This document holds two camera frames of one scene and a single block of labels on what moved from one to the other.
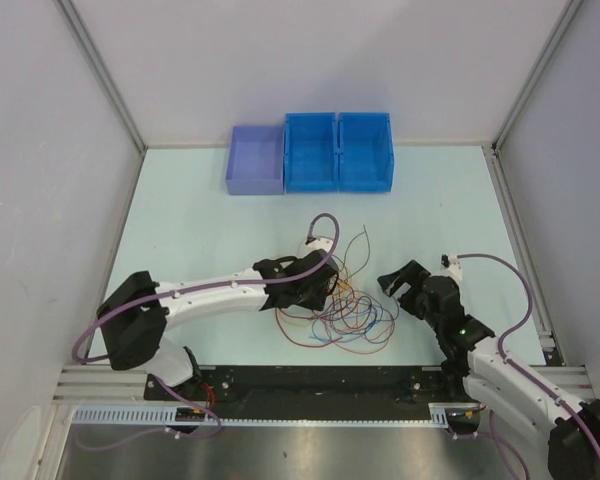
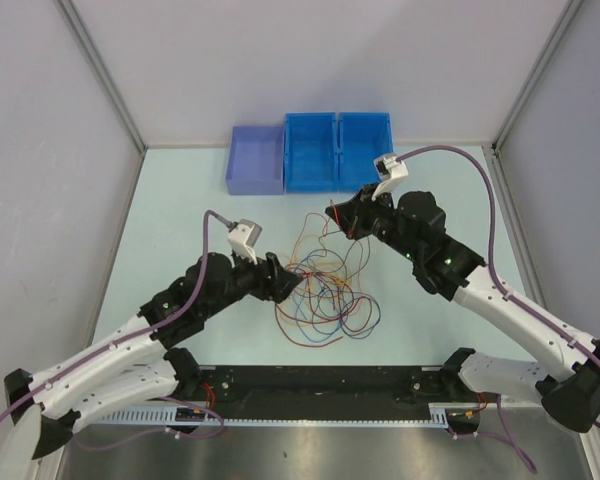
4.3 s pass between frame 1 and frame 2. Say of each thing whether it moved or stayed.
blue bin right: stayed
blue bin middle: stayed
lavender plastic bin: stayed
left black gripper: moved
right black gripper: moved
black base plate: stayed
